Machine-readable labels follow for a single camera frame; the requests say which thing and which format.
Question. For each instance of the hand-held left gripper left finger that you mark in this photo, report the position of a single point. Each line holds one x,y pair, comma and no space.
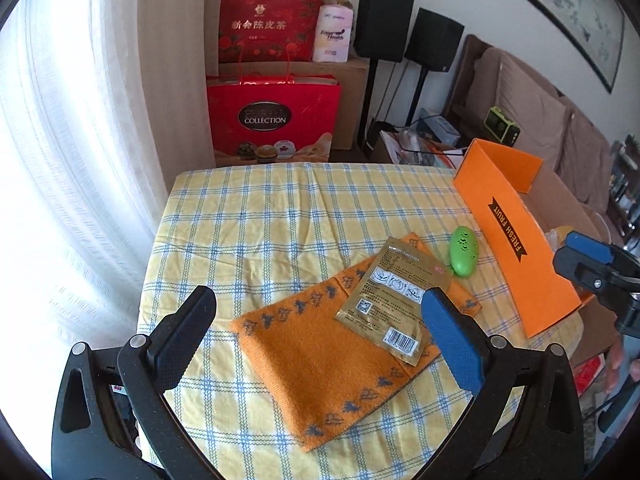
182,332

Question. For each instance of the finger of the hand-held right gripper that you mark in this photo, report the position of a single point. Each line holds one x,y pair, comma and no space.
590,247
582,272

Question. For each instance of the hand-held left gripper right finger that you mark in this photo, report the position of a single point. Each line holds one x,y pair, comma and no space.
452,340

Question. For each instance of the gold sachet packet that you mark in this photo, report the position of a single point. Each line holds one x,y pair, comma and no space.
385,305

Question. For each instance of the orange cardboard box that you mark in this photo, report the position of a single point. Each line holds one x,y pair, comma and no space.
510,240

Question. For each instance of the green egg-shaped case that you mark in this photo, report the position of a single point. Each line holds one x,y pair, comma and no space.
462,252

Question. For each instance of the orange towel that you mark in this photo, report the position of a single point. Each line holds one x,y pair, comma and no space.
310,355

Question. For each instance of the person's right hand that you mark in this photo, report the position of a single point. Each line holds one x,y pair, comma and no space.
617,365

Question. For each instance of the large open cardboard box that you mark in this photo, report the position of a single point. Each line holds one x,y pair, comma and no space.
595,335

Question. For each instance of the dark display shelf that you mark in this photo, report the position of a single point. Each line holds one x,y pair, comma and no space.
625,185

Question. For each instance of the brown sofa cushion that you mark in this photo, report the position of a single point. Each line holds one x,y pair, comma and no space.
585,155
535,110

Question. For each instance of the red box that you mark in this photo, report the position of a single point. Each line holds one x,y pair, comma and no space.
590,375

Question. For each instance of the yellow plaid tablecloth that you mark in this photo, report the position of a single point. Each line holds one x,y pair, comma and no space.
240,220

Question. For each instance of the green and black device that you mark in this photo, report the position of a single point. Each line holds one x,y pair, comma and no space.
501,126

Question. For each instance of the grey box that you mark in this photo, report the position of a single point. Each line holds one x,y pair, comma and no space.
440,127

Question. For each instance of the stack of papers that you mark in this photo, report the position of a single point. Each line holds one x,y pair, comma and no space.
400,147

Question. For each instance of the brown sofa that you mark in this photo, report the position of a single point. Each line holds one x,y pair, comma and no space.
465,75

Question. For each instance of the white sheer curtain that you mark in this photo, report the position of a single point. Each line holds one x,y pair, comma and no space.
75,135

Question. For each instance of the black speaker stand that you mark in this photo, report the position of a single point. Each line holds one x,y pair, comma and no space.
419,95
367,105

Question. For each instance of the framed ink painting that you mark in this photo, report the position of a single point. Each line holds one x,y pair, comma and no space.
575,15

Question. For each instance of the red gift bag oval label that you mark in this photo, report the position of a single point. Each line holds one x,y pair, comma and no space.
270,105

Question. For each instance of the brown cardboard box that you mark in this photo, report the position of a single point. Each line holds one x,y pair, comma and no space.
352,105

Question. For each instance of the black speaker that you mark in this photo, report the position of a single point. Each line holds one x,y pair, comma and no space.
385,25
432,40

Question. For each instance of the white tissue pack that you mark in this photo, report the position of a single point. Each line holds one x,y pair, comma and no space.
331,35

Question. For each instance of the red floral gift bag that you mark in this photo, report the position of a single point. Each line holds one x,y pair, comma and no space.
270,15

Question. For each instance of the crinkled gold wrapping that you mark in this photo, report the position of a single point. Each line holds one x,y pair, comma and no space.
340,1

